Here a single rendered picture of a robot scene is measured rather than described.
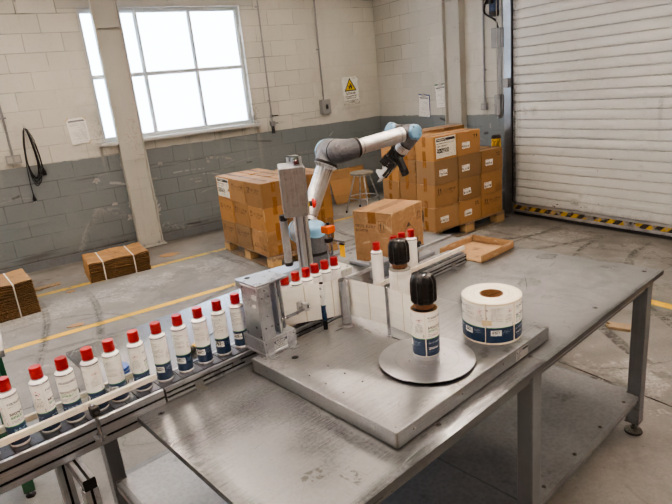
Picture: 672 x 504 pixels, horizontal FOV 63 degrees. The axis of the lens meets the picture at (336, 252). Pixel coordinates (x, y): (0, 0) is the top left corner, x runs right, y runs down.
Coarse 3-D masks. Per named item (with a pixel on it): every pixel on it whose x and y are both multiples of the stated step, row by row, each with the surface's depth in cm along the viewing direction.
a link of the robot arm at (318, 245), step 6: (312, 222) 261; (318, 222) 260; (312, 228) 255; (318, 228) 255; (312, 234) 255; (318, 234) 255; (324, 234) 257; (312, 240) 256; (318, 240) 256; (324, 240) 258; (312, 246) 257; (318, 246) 257; (324, 246) 258; (312, 252) 258; (318, 252) 258
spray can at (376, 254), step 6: (372, 246) 241; (378, 246) 240; (372, 252) 241; (378, 252) 240; (372, 258) 241; (378, 258) 240; (372, 264) 243; (378, 264) 241; (372, 270) 244; (378, 270) 242; (378, 276) 243
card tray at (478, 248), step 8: (464, 240) 309; (472, 240) 314; (480, 240) 310; (488, 240) 306; (496, 240) 303; (504, 240) 299; (440, 248) 295; (448, 248) 300; (472, 248) 301; (480, 248) 299; (488, 248) 298; (496, 248) 285; (504, 248) 290; (472, 256) 288; (480, 256) 287; (488, 256) 281
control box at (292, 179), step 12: (288, 168) 207; (300, 168) 207; (288, 180) 208; (300, 180) 208; (288, 192) 209; (300, 192) 210; (288, 204) 210; (300, 204) 211; (288, 216) 212; (300, 216) 213
